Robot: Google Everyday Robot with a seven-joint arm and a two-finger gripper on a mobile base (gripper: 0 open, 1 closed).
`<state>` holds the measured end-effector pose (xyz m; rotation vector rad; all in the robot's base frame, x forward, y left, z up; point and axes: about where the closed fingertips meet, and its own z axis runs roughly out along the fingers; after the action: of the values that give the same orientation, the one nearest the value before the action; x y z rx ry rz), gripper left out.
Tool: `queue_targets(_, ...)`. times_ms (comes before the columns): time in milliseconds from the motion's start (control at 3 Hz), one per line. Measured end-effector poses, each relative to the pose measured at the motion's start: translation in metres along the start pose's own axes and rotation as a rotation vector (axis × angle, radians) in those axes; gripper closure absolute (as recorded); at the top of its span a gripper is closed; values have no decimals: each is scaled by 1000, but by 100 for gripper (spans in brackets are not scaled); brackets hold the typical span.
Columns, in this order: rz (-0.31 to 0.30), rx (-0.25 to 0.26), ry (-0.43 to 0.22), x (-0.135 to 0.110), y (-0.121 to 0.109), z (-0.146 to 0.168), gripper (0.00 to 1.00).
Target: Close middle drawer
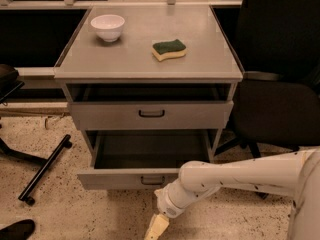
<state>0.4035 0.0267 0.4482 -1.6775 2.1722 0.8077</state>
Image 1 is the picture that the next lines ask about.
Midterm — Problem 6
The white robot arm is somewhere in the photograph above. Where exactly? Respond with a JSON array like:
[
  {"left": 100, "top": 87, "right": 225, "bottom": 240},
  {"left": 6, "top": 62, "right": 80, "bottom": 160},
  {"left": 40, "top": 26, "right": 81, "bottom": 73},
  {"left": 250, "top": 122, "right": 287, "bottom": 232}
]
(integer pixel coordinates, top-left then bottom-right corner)
[{"left": 144, "top": 149, "right": 320, "bottom": 240}]

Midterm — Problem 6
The white ceramic bowl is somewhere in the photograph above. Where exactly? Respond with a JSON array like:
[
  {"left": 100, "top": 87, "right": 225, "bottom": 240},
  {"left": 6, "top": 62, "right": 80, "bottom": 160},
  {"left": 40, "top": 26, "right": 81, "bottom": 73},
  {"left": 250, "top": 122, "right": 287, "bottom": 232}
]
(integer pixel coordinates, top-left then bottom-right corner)
[{"left": 90, "top": 14, "right": 125, "bottom": 42}]

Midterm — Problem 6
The black chair base left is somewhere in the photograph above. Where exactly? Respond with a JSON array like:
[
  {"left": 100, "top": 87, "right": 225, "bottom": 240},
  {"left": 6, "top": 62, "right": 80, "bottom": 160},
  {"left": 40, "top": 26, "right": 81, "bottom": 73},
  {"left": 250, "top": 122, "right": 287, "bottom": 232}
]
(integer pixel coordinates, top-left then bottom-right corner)
[{"left": 0, "top": 63, "right": 73, "bottom": 207}]

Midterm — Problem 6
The green and yellow sponge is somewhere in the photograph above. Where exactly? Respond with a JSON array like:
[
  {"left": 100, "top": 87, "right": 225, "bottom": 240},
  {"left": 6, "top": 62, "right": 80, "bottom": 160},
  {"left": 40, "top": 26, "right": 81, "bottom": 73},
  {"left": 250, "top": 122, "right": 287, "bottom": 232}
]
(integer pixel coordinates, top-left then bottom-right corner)
[{"left": 152, "top": 39, "right": 187, "bottom": 61}]

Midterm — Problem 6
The grey drawer cabinet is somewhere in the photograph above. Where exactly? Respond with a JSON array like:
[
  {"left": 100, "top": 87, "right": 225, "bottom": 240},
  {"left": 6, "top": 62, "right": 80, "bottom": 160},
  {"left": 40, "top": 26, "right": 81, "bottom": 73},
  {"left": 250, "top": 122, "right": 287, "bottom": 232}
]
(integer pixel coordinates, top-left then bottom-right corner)
[{"left": 55, "top": 5, "right": 242, "bottom": 159}]

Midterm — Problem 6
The black office chair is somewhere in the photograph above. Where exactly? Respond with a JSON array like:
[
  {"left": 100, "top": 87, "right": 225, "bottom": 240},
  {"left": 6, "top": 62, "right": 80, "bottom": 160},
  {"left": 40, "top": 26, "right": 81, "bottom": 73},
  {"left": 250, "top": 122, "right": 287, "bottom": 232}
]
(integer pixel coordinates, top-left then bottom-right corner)
[{"left": 213, "top": 0, "right": 320, "bottom": 200}]

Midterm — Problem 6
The black shoe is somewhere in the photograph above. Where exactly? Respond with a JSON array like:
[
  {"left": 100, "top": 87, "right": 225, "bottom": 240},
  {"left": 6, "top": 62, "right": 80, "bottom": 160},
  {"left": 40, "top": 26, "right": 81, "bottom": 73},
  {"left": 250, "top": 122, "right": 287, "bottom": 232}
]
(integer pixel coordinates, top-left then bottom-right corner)
[{"left": 0, "top": 219, "right": 35, "bottom": 240}]

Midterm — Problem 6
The grey drawer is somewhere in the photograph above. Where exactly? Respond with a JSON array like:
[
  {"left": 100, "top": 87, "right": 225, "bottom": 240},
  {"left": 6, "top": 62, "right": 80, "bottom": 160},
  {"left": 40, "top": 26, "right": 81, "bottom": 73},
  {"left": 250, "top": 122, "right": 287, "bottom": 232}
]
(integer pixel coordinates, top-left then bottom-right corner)
[
  {"left": 68, "top": 101, "right": 233, "bottom": 130},
  {"left": 78, "top": 130, "right": 211, "bottom": 190}
]

